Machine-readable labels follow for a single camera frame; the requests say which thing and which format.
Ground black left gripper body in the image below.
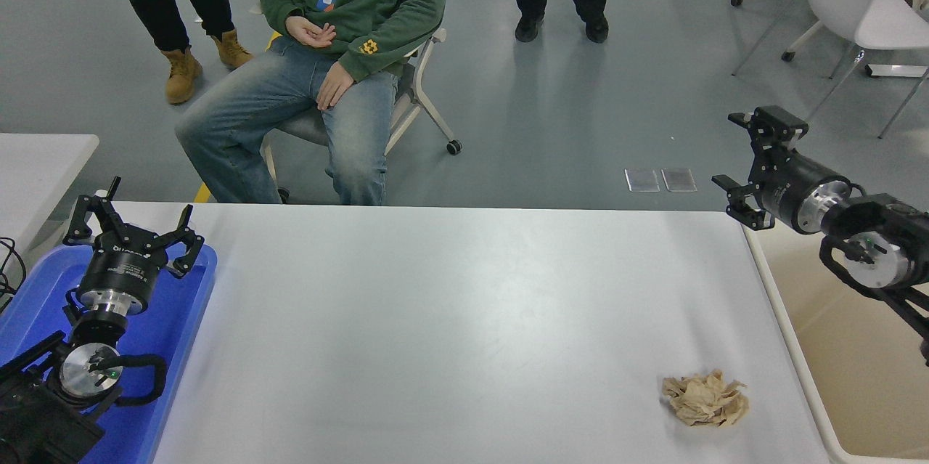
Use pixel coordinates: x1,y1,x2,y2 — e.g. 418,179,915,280
78,234,170,307

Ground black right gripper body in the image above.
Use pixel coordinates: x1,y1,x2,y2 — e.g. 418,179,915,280
751,148,837,235

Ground tan paper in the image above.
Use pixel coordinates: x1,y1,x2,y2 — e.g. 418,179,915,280
660,368,751,428

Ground person's left hand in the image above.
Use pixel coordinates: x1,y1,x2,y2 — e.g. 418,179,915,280
316,61,356,112

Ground person's right hand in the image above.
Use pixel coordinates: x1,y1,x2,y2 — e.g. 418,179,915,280
285,15,337,49

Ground metal floor plate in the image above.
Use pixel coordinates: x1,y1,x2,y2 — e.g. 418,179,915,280
661,168,698,192
625,168,661,193

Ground blue plastic tray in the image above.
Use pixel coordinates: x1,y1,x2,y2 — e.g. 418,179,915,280
0,243,218,464

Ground white side table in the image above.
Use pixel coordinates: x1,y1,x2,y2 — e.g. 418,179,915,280
0,133,101,265

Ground white table foot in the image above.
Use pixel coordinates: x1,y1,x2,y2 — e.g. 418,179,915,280
865,63,929,79

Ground large pale plastic bin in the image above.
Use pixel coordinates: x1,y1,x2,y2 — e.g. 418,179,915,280
739,209,929,464

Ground grey office chair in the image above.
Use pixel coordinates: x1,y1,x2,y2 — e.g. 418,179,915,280
249,2,464,205

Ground black cables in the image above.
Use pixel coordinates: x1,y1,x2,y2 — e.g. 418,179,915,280
0,237,28,314

